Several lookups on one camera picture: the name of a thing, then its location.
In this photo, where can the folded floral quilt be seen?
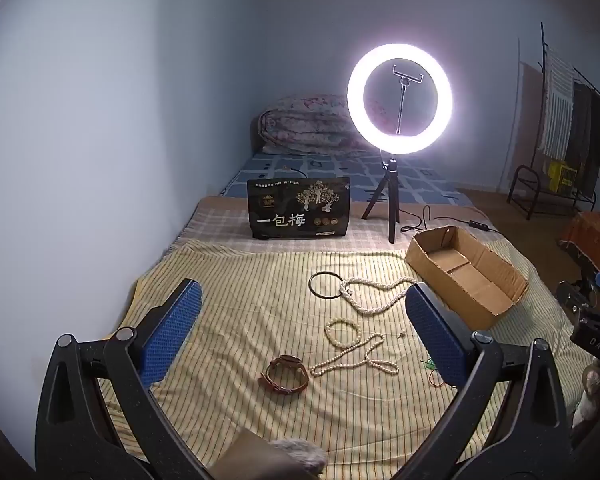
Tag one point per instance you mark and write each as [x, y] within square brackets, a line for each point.
[300, 125]

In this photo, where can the black tripod stand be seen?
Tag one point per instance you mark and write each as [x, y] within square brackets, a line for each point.
[392, 200]

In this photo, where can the phone holder clamp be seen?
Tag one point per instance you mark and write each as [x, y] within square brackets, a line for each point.
[407, 77]

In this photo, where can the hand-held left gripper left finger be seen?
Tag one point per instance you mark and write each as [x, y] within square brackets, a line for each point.
[172, 330]

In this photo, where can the person's right forearm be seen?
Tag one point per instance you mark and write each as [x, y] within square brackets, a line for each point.
[587, 400]

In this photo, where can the brown leather watch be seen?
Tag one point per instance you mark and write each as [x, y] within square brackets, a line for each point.
[300, 377]

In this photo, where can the brown garment with fur trim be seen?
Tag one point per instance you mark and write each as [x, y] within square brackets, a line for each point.
[250, 455]

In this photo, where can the yellow striped sheet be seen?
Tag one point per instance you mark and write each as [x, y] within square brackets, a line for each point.
[260, 310]

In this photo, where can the cardboard box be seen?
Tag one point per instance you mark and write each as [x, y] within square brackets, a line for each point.
[480, 272]

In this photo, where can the orange box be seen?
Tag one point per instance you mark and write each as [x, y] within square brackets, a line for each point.
[592, 232]

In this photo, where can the yellow box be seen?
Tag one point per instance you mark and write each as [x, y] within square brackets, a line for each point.
[562, 177]

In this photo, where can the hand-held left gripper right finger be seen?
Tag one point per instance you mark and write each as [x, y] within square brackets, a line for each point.
[437, 340]

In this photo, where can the black metal shoe rack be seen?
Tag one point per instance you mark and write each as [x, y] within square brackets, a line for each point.
[522, 175]

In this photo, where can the blue patterned bed sheet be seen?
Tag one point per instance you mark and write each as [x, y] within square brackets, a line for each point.
[330, 165]

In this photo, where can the black clothes rack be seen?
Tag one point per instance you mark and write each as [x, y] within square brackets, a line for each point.
[545, 45]

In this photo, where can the dark hanging clothes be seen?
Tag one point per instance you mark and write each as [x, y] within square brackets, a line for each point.
[587, 135]

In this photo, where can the black snack bag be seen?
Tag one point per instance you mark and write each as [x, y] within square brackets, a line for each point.
[280, 220]

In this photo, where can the white striped towel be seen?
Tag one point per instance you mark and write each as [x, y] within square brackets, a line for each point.
[557, 105]

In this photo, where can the black bangle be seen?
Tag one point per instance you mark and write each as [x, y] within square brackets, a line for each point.
[310, 284]

